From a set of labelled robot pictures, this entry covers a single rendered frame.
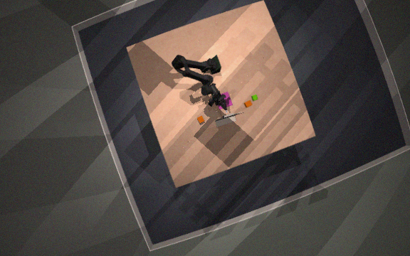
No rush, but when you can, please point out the magenta square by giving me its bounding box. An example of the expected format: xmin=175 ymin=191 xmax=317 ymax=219
xmin=218 ymin=92 xmax=233 ymax=109

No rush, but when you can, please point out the brown block with orange top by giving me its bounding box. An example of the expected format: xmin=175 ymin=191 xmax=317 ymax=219
xmin=244 ymin=100 xmax=252 ymax=108

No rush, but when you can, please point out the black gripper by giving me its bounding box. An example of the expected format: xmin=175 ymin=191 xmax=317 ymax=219
xmin=212 ymin=90 xmax=227 ymax=110

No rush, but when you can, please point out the dark grey panel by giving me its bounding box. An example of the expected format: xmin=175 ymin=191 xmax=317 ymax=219
xmin=215 ymin=112 xmax=240 ymax=127

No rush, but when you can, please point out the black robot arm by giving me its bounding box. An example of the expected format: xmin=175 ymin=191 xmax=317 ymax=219
xmin=172 ymin=55 xmax=218 ymax=107

